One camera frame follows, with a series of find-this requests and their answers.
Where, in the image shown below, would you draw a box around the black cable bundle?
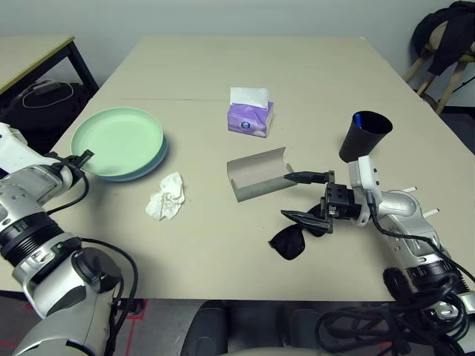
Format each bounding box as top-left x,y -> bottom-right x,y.
315,266 -> 475,356

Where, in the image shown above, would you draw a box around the white cable loop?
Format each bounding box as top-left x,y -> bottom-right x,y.
21,79 -> 76,109

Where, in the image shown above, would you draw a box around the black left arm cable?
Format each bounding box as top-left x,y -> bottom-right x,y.
46,154 -> 139,356

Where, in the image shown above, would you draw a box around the dark grey robot torso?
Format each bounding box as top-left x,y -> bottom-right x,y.
177,298 -> 335,356

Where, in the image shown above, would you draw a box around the beige stool cushion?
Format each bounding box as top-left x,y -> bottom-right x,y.
425,20 -> 452,51

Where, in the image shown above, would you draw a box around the green plastic plate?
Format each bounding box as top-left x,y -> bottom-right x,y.
70,106 -> 165,177

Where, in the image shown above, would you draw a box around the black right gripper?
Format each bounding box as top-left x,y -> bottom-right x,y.
281,170 -> 367,235

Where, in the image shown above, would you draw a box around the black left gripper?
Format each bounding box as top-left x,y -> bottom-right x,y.
51,149 -> 94,186

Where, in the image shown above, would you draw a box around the black paper cup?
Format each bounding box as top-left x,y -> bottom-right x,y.
338,110 -> 393,163

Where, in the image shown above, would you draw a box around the blue plastic plate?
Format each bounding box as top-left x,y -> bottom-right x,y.
99,135 -> 168,183

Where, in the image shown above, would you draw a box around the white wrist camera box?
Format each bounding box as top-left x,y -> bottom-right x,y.
0,122 -> 30,175
347,155 -> 382,227

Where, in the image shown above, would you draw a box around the grey glasses case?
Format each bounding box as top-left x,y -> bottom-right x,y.
226,146 -> 296,203

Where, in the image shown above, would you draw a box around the grey power adapter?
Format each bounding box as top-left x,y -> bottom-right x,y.
31,80 -> 61,94

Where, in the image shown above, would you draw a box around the white tissue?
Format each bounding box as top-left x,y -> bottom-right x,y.
145,172 -> 186,223

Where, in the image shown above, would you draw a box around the purple tissue pack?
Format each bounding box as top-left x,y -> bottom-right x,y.
226,87 -> 275,139

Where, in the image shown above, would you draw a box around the black sunglasses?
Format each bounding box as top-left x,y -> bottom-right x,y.
268,202 -> 335,262

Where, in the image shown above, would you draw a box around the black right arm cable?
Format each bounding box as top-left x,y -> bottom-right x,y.
365,188 -> 475,283

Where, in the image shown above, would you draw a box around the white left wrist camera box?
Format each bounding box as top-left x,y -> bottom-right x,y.
0,122 -> 30,175

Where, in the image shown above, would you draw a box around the beige side table black legs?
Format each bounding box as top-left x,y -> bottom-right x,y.
0,35 -> 99,109

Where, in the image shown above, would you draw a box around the wooden chair with jacket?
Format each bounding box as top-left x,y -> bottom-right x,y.
413,1 -> 475,75

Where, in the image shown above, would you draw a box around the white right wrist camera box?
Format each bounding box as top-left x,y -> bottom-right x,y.
347,155 -> 382,227

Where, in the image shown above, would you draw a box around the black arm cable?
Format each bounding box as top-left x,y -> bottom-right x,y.
365,188 -> 475,283
46,154 -> 139,356

